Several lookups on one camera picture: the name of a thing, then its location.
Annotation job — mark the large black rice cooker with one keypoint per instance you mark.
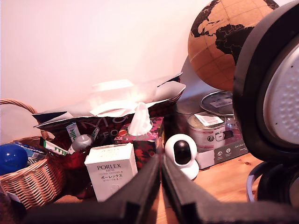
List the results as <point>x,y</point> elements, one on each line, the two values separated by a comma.
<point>252,98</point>

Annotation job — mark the white Porlex box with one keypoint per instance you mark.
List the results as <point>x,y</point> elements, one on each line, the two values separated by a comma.
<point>112,170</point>

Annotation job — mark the floral tissue box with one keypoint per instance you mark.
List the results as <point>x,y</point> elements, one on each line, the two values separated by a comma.
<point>144,149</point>

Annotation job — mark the grey cardboard box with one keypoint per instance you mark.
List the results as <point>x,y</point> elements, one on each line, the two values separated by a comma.
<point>224,154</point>

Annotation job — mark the pink labelled tin can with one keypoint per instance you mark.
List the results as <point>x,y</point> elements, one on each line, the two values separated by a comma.
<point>205,134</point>

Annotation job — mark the red glass bowl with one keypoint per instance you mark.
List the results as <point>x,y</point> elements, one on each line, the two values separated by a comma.
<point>74,170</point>

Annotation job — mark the grey round capsule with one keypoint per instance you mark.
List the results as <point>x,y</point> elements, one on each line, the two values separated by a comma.
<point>81,142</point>

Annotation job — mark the floral paper gift bag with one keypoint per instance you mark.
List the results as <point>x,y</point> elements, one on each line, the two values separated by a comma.
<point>161,98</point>

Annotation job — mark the round metal tin with label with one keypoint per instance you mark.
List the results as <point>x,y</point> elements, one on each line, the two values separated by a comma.
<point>217,102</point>

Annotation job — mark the blue printed packet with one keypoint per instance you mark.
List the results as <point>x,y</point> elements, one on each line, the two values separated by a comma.
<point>32,151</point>

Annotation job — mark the blue ball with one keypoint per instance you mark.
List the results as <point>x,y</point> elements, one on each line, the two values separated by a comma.
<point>11,158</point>

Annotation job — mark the cork world globe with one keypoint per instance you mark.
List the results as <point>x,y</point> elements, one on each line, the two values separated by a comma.
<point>210,56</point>

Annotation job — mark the dark cloth with white tag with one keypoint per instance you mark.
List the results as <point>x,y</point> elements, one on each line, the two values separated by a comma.
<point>9,210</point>

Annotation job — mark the white round security camera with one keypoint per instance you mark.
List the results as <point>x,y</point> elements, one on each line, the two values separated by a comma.
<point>181,151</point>

